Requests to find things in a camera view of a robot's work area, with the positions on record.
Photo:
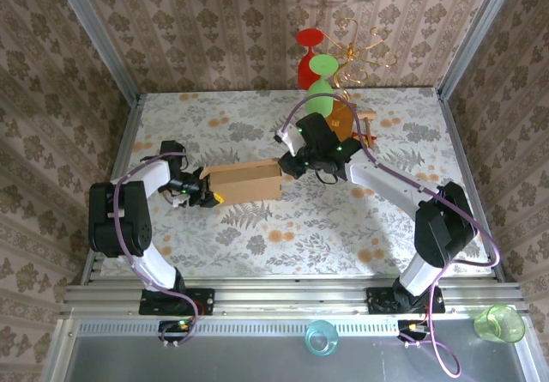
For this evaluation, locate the brown wooden board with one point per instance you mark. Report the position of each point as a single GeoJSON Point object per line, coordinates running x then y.
{"type": "Point", "coordinates": [341, 120]}

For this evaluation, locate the aluminium table side rail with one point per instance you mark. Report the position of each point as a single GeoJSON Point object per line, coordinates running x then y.
{"type": "Point", "coordinates": [465, 163]}
{"type": "Point", "coordinates": [124, 141]}

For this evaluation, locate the floral patterned table cover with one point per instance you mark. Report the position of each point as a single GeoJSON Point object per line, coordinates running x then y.
{"type": "Point", "coordinates": [300, 249]}

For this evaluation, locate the aluminium mounting rail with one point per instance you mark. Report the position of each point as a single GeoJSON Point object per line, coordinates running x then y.
{"type": "Point", "coordinates": [291, 298]}

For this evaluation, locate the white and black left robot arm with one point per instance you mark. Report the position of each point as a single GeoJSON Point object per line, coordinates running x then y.
{"type": "Point", "coordinates": [141, 176]}

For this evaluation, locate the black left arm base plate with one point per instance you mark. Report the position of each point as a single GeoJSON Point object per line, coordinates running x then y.
{"type": "Point", "coordinates": [206, 300]}

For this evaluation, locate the green plastic wine glass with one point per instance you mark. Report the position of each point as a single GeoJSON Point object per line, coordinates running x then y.
{"type": "Point", "coordinates": [319, 98]}

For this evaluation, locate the grey metal tray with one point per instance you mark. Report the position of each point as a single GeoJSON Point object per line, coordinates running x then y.
{"type": "Point", "coordinates": [257, 365]}

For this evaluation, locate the red snack packet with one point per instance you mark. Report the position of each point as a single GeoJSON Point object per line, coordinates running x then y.
{"type": "Point", "coordinates": [373, 138]}

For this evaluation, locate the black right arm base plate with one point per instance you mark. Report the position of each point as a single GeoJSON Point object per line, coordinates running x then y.
{"type": "Point", "coordinates": [377, 300]}

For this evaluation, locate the small black circuit board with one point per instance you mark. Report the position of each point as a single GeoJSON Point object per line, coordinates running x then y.
{"type": "Point", "coordinates": [176, 328]}
{"type": "Point", "coordinates": [412, 329]}

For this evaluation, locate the small wooden mallet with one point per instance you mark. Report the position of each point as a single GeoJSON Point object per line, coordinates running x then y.
{"type": "Point", "coordinates": [369, 116]}

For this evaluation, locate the green plastic cup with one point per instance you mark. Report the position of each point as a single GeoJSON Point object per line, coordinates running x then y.
{"type": "Point", "coordinates": [499, 324]}

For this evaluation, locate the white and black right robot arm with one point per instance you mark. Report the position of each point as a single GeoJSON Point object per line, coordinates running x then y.
{"type": "Point", "coordinates": [386, 184]}

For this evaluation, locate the blue plastic cup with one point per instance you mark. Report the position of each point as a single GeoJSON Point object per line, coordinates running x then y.
{"type": "Point", "coordinates": [321, 339]}

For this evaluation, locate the red plastic wine glass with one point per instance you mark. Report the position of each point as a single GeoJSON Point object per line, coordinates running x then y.
{"type": "Point", "coordinates": [305, 70]}

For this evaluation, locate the aluminium frame post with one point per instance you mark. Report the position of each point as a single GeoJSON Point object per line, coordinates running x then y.
{"type": "Point", "coordinates": [476, 34]}
{"type": "Point", "coordinates": [92, 34]}

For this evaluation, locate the brown cardboard paper box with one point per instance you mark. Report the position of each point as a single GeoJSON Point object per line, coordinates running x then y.
{"type": "Point", "coordinates": [244, 182]}

